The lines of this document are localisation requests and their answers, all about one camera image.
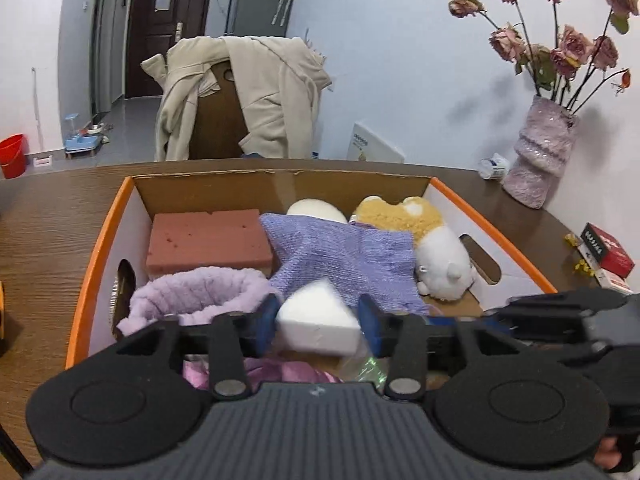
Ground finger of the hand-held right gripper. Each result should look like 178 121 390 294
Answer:
520 335 622 371
482 290 631 333

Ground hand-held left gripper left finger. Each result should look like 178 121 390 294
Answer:
115 294 281 401

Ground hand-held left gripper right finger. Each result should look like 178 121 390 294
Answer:
359 294 523 401

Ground clear plastic bag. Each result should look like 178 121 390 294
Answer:
342 350 396 391

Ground white wedge sponge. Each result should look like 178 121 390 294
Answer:
275 278 363 357

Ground purple knitted cloth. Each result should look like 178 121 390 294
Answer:
260 212 433 317

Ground yellow and white plush toy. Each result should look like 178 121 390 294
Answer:
350 196 478 303

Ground orange and red cardboard box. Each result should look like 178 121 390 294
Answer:
65 169 558 376

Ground person's right hand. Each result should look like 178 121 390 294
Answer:
594 436 623 473

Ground pink cloth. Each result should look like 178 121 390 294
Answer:
182 355 343 391

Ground white and red small box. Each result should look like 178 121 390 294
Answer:
595 269 635 295

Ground purple fluffy headband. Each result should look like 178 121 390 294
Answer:
116 266 281 338

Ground brown sponge block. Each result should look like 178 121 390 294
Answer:
145 208 275 281

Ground cream round sponge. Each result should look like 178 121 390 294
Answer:
286 198 349 225

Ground small white bottle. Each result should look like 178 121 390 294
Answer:
477 152 512 181

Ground pink textured vase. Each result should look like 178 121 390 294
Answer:
501 95 580 210

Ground wooden chair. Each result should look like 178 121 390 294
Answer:
190 60 261 161

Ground beige coat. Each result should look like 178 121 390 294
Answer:
141 36 333 162

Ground blue pet feeder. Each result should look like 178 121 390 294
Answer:
64 114 108 160

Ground dried pink roses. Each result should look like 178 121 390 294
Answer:
447 0 640 111

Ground red bucket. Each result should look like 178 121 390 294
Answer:
0 133 28 180

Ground dark brown door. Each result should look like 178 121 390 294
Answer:
124 0 217 100

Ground grey refrigerator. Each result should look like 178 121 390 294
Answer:
225 0 301 41

